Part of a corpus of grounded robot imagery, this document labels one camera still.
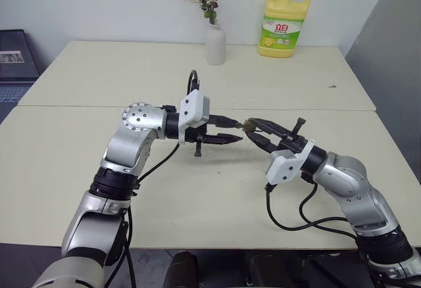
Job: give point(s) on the white ceramic vase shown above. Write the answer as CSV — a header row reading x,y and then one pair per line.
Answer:
x,y
215,45

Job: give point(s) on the brass padlock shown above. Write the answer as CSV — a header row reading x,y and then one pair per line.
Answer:
x,y
248,126

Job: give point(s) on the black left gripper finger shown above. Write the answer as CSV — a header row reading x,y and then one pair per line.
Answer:
x,y
225,122
223,138

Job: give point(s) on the dark rounded shape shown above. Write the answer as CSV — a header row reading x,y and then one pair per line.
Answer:
x,y
182,270
263,270

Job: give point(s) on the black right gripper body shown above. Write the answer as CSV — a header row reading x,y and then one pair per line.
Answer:
x,y
292,142

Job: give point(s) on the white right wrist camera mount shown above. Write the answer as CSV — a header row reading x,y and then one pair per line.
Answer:
x,y
285,168

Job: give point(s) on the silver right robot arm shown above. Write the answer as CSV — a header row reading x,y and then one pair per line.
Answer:
x,y
348,182

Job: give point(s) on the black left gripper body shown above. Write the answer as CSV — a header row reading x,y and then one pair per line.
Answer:
x,y
194,135

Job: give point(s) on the yellow dish soap bottle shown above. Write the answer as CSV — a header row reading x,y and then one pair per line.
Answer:
x,y
283,28

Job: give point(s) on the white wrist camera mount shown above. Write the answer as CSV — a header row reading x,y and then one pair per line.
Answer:
x,y
194,107
285,168

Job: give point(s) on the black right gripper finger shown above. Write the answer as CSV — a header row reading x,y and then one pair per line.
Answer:
x,y
268,143
271,127

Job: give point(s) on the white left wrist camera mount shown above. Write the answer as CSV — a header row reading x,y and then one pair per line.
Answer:
x,y
194,107

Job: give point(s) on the dark open laptop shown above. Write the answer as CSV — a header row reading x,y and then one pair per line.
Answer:
x,y
14,67

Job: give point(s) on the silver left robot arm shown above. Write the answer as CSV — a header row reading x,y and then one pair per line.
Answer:
x,y
131,143

